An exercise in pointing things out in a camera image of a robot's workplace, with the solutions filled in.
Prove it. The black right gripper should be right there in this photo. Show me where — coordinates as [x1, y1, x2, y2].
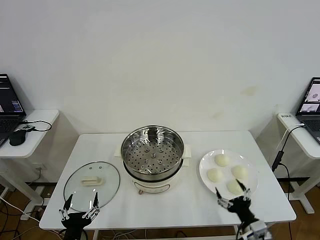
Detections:
[215, 180, 260, 226]

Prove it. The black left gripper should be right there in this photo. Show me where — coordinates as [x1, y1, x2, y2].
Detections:
[58, 191, 102, 240]

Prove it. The white steamed baozi bun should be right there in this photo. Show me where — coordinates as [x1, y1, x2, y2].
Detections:
[214, 153, 231, 167]
[206, 167, 224, 183]
[226, 179, 245, 195]
[231, 164, 249, 180]

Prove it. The round glass pot lid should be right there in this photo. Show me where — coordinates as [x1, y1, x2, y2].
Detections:
[63, 161, 121, 213]

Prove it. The stainless steel steamer basket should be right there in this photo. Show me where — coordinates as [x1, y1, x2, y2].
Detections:
[120, 124, 186, 177]

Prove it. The round white plate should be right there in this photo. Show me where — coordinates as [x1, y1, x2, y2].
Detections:
[199, 149, 259, 200]

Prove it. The white floor power strip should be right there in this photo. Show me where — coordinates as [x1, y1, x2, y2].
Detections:
[19, 211, 41, 221]

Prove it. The large white table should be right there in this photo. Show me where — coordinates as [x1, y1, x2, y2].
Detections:
[39, 129, 297, 240]

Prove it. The white electric cooker base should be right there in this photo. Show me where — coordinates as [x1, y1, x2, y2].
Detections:
[113, 143, 192, 195]

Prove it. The small white side table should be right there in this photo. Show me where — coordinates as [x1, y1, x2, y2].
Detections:
[0, 108, 61, 221]
[276, 112, 320, 215]

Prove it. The black computer mouse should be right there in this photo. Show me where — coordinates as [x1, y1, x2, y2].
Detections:
[8, 129, 27, 147]

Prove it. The grey laptop with image windows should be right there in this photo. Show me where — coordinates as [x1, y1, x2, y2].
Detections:
[295, 76, 320, 146]

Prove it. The black laptop with dark screen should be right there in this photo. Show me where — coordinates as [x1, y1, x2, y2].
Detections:
[0, 73, 27, 148]

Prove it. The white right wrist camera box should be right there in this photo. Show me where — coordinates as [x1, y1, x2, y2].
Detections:
[239, 219, 273, 240]

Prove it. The thin white cable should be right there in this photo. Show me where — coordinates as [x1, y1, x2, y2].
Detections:
[279, 122, 306, 151]

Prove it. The black usb dongle cable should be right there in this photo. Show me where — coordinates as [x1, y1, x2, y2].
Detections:
[17, 119, 53, 134]

